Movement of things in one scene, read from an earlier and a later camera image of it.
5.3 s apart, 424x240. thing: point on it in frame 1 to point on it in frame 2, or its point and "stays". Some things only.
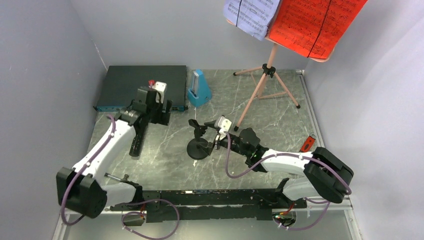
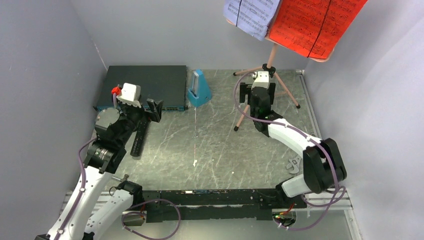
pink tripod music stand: (269, 69) stays
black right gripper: (211, 124) to (245, 89)
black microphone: (140, 126) stays
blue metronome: (204, 91) stays
